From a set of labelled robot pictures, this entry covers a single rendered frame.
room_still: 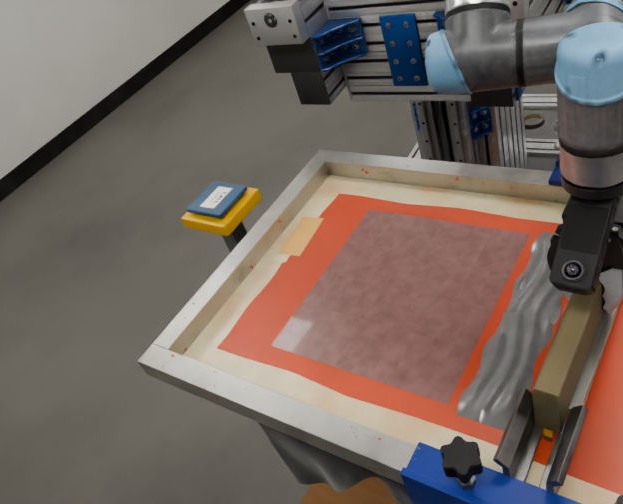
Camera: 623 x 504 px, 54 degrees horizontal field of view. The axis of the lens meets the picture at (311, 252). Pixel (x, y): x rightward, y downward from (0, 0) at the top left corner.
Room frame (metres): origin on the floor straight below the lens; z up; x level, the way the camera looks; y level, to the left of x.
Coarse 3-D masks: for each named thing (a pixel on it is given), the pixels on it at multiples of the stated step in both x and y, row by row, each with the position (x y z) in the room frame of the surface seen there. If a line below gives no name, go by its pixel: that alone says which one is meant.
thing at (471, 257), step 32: (320, 224) 0.92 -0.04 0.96; (352, 224) 0.89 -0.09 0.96; (384, 224) 0.85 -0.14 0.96; (416, 224) 0.82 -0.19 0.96; (448, 224) 0.79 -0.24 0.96; (480, 224) 0.76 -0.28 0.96; (512, 224) 0.73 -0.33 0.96; (544, 224) 0.70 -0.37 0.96; (320, 256) 0.83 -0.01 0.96; (352, 256) 0.80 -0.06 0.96; (384, 256) 0.77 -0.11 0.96; (416, 256) 0.74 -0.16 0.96; (448, 256) 0.71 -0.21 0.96; (480, 256) 0.69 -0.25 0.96; (512, 256) 0.66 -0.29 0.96; (416, 288) 0.67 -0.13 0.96; (448, 288) 0.65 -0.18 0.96; (480, 288) 0.62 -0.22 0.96; (512, 288) 0.60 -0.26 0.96
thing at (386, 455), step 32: (320, 160) 1.08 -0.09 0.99; (352, 160) 1.03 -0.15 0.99; (384, 160) 0.99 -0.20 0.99; (416, 160) 0.95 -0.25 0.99; (288, 192) 1.01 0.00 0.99; (480, 192) 0.83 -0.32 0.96; (512, 192) 0.79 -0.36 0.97; (544, 192) 0.75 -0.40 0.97; (256, 224) 0.95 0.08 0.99; (288, 224) 0.96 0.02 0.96; (256, 256) 0.89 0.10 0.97; (224, 288) 0.82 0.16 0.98; (192, 320) 0.76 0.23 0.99; (160, 352) 0.72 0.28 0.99; (192, 384) 0.63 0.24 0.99; (224, 384) 0.60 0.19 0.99; (256, 384) 0.58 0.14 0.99; (256, 416) 0.54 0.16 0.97; (288, 416) 0.51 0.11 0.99; (320, 416) 0.49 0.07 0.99; (320, 448) 0.47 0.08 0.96; (352, 448) 0.43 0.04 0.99; (384, 448) 0.41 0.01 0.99
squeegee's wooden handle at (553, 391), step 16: (576, 304) 0.45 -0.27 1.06; (592, 304) 0.44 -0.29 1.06; (576, 320) 0.43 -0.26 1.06; (592, 320) 0.43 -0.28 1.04; (560, 336) 0.42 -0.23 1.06; (576, 336) 0.41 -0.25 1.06; (592, 336) 0.44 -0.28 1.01; (560, 352) 0.40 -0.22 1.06; (576, 352) 0.39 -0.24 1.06; (544, 368) 0.39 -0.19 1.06; (560, 368) 0.38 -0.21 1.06; (576, 368) 0.39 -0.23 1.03; (544, 384) 0.37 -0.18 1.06; (560, 384) 0.36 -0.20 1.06; (576, 384) 0.39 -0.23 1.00; (544, 400) 0.36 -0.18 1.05; (560, 400) 0.35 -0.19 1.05; (544, 416) 0.36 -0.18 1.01; (560, 416) 0.35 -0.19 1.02; (560, 432) 0.35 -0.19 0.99
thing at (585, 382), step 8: (616, 312) 0.47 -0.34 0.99; (608, 320) 0.46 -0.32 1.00; (600, 328) 0.45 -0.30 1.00; (608, 328) 0.45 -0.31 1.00; (600, 336) 0.44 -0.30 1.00; (608, 336) 0.44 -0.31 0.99; (592, 344) 0.44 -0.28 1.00; (600, 344) 0.43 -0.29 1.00; (592, 352) 0.42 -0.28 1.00; (600, 352) 0.42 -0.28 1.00; (592, 360) 0.41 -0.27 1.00; (584, 368) 0.41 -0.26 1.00; (592, 368) 0.40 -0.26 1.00; (584, 376) 0.40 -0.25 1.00; (592, 376) 0.39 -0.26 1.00; (584, 384) 0.39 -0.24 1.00; (576, 392) 0.38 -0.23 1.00; (584, 392) 0.38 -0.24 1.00; (576, 400) 0.37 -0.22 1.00; (584, 400) 0.37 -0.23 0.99
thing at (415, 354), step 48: (288, 288) 0.79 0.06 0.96; (336, 288) 0.74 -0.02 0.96; (384, 288) 0.70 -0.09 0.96; (240, 336) 0.72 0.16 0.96; (288, 336) 0.68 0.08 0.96; (336, 336) 0.64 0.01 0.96; (384, 336) 0.61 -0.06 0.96; (432, 336) 0.57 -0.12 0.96; (480, 336) 0.54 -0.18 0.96; (336, 384) 0.56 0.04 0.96; (384, 384) 0.52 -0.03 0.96; (432, 384) 0.50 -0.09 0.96; (480, 432) 0.40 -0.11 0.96
